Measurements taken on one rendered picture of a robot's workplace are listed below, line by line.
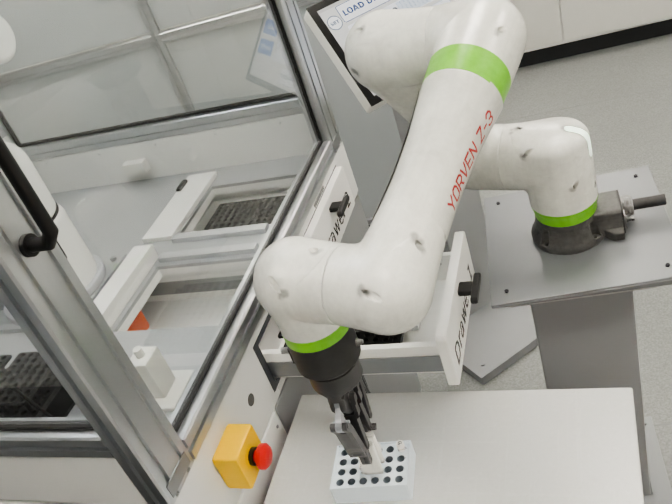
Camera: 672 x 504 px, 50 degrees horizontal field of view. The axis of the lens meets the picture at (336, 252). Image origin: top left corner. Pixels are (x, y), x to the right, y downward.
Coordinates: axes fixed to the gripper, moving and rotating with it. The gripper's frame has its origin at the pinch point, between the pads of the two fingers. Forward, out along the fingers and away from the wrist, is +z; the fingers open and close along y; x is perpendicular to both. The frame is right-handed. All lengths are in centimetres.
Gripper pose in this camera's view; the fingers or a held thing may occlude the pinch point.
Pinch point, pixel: (368, 452)
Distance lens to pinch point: 114.6
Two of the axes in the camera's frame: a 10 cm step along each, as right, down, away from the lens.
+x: 9.5, -1.5, -2.9
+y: -1.5, 6.0, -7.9
